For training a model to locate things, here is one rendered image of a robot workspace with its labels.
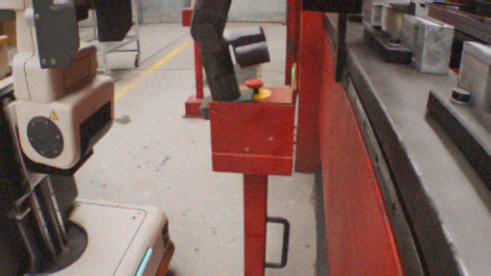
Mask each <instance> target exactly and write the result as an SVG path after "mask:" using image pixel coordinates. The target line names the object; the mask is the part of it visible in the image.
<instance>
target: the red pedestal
mask: <svg viewBox="0 0 491 276"><path fill-rule="evenodd" d="M193 8H194V7H189V8H188V9H185V10H182V20H181V22H182V27H187V26H190V23H191V20H192V12H193ZM194 50H195V59H194V65H195V81H196V95H191V96H190V97H189V98H188V100H187V101H186V102H185V107H184V110H186V111H185V112H184V113H183V115H182V116H181V117H182V118H197V119H203V116H202V115H201V114H200V111H199V107H200V105H201V103H202V101H203V99H204V97H209V96H203V80H202V76H203V65H202V62H201V58H200V54H199V50H201V49H200V46H199V45H198V44H197V43H196V42H195V41H194Z"/></svg>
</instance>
